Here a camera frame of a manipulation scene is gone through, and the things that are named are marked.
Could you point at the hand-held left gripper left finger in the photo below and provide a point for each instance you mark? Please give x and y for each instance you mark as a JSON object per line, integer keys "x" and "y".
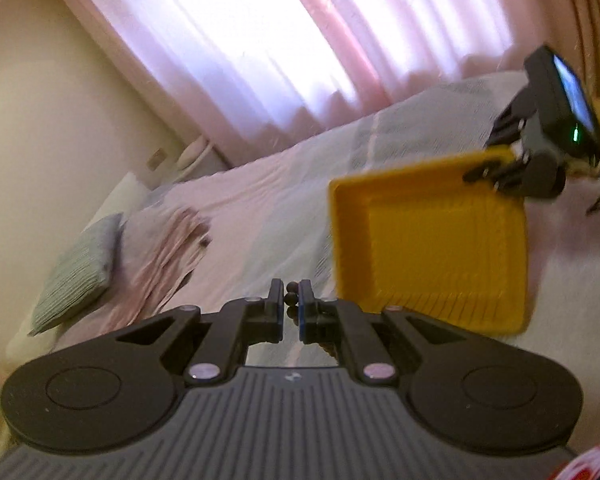
{"x": 278, "y": 312}

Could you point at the pink sheer curtain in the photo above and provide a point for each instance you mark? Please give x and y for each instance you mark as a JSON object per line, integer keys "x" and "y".
{"x": 240, "y": 35}

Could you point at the red and white object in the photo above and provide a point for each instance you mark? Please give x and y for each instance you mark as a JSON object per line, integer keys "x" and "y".
{"x": 590, "y": 462}

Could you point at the grey-green pillow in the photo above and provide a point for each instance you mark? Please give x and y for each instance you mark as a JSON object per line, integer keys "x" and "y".
{"x": 77, "y": 275}

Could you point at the yellow plastic tray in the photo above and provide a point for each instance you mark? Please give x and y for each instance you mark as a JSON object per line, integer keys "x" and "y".
{"x": 430, "y": 250}

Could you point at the pink and grey bedspread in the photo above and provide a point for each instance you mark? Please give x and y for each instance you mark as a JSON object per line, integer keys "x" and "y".
{"x": 260, "y": 210}

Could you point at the wall socket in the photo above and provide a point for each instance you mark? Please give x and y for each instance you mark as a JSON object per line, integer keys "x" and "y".
{"x": 158, "y": 158}

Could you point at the white pillow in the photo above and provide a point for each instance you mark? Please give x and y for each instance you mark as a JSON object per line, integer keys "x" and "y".
{"x": 117, "y": 197}

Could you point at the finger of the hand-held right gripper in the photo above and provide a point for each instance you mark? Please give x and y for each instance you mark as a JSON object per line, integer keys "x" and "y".
{"x": 515, "y": 120}
{"x": 502, "y": 172}

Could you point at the folded pink blanket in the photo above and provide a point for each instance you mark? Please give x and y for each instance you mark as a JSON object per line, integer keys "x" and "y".
{"x": 160, "y": 255}

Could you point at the white bedside table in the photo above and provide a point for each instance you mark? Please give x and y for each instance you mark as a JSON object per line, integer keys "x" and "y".
{"x": 207, "y": 167}

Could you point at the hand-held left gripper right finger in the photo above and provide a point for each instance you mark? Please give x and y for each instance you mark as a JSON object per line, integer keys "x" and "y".
{"x": 304, "y": 312}

